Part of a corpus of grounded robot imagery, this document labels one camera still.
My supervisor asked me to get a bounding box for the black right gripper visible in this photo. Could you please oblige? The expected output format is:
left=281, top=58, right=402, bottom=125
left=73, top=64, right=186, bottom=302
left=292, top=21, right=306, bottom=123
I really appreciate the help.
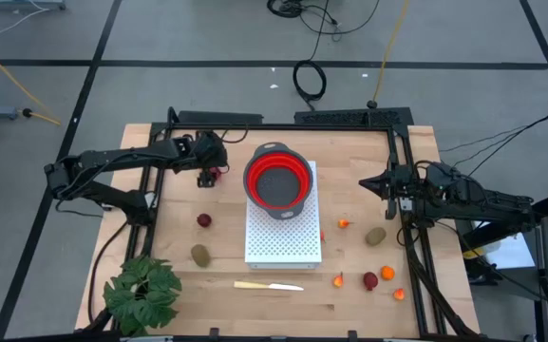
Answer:
left=358, top=155, right=427, bottom=220

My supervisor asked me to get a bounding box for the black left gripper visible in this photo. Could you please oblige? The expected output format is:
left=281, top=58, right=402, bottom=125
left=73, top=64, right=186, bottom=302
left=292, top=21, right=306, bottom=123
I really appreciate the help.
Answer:
left=181, top=131, right=231, bottom=188

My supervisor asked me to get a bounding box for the brown kiwi fruit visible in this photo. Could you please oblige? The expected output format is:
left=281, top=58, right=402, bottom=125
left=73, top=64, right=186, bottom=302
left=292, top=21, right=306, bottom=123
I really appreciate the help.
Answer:
left=190, top=243, right=213, bottom=269
left=364, top=226, right=388, bottom=248

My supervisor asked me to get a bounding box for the cream handled knife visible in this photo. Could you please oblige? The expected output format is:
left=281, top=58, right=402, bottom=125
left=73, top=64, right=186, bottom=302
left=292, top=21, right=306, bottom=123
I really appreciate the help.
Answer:
left=233, top=280, right=305, bottom=293

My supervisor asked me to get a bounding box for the black flat control box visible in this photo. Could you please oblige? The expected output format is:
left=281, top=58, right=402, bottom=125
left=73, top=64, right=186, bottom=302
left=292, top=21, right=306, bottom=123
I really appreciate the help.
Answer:
left=177, top=109, right=265, bottom=126

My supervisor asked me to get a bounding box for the red grey collapsible colander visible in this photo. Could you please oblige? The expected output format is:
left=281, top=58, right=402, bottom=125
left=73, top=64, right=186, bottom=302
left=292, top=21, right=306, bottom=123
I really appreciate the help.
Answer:
left=242, top=141, right=314, bottom=221

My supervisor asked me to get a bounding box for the black perforated control box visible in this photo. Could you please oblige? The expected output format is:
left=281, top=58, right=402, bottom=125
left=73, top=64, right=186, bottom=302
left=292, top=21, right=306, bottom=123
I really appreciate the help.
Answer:
left=293, top=106, right=415, bottom=127

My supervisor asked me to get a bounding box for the white perforated metal shelf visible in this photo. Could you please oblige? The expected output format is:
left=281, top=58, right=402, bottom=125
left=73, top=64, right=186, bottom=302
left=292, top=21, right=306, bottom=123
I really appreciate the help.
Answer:
left=244, top=160, right=323, bottom=271

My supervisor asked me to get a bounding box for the green artificial plant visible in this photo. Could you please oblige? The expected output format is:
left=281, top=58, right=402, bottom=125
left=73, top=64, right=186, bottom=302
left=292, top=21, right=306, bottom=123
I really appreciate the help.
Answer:
left=102, top=255, right=183, bottom=338

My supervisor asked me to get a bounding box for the black coiled cable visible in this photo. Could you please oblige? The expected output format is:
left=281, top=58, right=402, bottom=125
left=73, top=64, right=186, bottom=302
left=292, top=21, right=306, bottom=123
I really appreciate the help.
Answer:
left=292, top=0, right=331, bottom=112

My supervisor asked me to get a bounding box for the yellow hanging cable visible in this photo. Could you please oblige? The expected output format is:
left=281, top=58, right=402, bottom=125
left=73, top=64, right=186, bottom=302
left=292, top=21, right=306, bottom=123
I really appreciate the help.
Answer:
left=366, top=0, right=411, bottom=109

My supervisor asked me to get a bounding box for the black power cable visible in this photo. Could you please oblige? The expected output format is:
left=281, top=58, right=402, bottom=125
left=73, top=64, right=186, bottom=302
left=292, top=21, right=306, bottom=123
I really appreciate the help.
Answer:
left=86, top=218, right=131, bottom=327

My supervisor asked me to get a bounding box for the black cable bundle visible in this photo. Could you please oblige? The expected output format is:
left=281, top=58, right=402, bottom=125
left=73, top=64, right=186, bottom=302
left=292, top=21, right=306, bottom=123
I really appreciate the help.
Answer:
left=266, top=0, right=382, bottom=43

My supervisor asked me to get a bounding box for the yellow cable black plug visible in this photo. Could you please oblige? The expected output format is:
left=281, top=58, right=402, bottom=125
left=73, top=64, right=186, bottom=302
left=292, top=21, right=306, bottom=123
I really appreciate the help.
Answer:
left=0, top=36, right=62, bottom=127

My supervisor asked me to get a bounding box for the white floor cable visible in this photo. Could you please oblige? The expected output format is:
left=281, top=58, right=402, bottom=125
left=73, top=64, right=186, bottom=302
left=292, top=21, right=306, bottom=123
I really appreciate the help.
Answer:
left=0, top=7, right=49, bottom=47

